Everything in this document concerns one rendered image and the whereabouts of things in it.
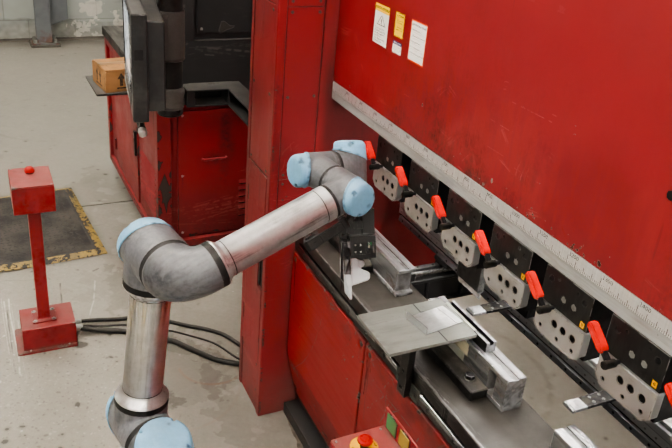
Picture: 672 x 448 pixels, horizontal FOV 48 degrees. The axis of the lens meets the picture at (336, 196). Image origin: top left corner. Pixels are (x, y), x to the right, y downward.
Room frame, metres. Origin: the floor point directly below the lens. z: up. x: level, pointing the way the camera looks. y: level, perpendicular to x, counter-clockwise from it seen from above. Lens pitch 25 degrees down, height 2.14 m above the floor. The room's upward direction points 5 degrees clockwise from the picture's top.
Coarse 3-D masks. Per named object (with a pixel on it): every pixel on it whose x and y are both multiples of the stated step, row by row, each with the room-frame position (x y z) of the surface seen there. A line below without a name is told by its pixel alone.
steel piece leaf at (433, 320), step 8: (408, 312) 1.70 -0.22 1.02; (424, 312) 1.74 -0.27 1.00; (432, 312) 1.74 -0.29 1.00; (440, 312) 1.74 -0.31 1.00; (408, 320) 1.69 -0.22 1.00; (416, 320) 1.67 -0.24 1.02; (424, 320) 1.70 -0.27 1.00; (432, 320) 1.70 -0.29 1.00; (440, 320) 1.71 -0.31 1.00; (448, 320) 1.71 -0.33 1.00; (424, 328) 1.64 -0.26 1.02; (432, 328) 1.66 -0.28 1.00; (440, 328) 1.67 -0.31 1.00
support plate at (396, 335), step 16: (416, 304) 1.78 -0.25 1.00; (432, 304) 1.78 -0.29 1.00; (368, 320) 1.68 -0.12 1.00; (384, 320) 1.68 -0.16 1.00; (400, 320) 1.69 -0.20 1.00; (384, 336) 1.61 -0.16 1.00; (400, 336) 1.62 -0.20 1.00; (416, 336) 1.63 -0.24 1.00; (432, 336) 1.63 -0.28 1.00; (448, 336) 1.64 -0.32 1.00; (464, 336) 1.64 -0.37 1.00; (400, 352) 1.55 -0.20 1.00
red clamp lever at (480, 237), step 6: (474, 234) 1.64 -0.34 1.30; (480, 234) 1.63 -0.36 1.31; (480, 240) 1.62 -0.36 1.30; (486, 240) 1.62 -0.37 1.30; (480, 246) 1.61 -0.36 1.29; (486, 246) 1.61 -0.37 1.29; (486, 252) 1.60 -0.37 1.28; (486, 258) 1.59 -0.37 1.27; (486, 264) 1.57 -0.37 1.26; (492, 264) 1.58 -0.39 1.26; (498, 264) 1.59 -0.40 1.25
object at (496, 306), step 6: (474, 306) 1.79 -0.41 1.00; (480, 306) 1.79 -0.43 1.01; (486, 306) 1.79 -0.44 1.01; (492, 306) 1.79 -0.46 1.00; (498, 306) 1.80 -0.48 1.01; (504, 306) 1.80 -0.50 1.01; (510, 306) 1.80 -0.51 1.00; (468, 312) 1.76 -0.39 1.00; (474, 312) 1.76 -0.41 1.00; (480, 312) 1.76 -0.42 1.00; (486, 312) 1.77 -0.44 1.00; (492, 312) 1.78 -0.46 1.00; (522, 312) 1.79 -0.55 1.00; (528, 312) 1.78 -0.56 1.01; (534, 312) 1.79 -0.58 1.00
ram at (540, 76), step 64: (384, 0) 2.22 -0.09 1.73; (448, 0) 1.94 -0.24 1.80; (512, 0) 1.71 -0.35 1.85; (576, 0) 1.54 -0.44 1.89; (640, 0) 1.40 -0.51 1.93; (384, 64) 2.19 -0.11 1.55; (448, 64) 1.90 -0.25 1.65; (512, 64) 1.68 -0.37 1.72; (576, 64) 1.50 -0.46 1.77; (640, 64) 1.36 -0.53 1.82; (448, 128) 1.86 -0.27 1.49; (512, 128) 1.64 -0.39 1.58; (576, 128) 1.47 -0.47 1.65; (640, 128) 1.33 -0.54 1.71; (512, 192) 1.60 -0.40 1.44; (576, 192) 1.43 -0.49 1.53; (640, 192) 1.30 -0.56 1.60; (640, 256) 1.26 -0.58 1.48; (640, 320) 1.23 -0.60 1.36
